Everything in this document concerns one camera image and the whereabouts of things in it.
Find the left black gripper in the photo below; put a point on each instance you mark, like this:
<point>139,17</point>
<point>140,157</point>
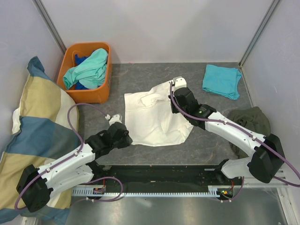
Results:
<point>127,141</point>

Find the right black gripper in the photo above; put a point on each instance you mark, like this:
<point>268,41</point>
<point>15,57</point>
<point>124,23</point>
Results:
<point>173,108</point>

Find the white t shirt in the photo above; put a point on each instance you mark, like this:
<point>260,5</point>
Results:
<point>150,121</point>

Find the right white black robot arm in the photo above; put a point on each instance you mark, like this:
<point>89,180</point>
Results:
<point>265,154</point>

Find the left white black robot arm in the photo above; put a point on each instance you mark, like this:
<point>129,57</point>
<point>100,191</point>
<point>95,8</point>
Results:
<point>37,186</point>

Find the folded turquoise t shirt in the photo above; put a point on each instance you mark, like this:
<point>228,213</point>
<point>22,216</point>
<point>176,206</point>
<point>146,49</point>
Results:
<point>222,81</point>

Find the orange plastic basket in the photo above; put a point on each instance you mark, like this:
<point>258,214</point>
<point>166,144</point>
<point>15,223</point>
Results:
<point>98,95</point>

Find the mint green t shirt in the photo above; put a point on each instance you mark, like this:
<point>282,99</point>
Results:
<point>90,73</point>

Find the olive green t shirt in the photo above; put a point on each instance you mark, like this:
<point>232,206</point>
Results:
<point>253,119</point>

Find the blue beige checkered pillow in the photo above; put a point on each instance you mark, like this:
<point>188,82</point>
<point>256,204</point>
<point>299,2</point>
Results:
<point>43,130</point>

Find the dark blue t shirt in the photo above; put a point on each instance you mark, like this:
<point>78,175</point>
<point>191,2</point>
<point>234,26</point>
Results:
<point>79,59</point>

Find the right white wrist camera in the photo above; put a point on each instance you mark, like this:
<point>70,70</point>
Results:
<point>178,82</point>

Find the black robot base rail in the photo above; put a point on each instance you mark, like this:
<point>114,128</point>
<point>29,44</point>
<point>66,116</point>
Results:
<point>166,177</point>

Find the white slotted cable duct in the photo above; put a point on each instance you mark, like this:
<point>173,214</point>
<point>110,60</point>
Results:
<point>94,191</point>

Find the right aluminium corner post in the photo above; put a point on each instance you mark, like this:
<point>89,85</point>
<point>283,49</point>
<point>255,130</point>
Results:
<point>259,31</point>

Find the aluminium corner post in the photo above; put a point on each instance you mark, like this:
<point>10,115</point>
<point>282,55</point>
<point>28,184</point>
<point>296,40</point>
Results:
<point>50,24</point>
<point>259,31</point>

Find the left aluminium corner post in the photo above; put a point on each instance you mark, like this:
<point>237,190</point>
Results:
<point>50,24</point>

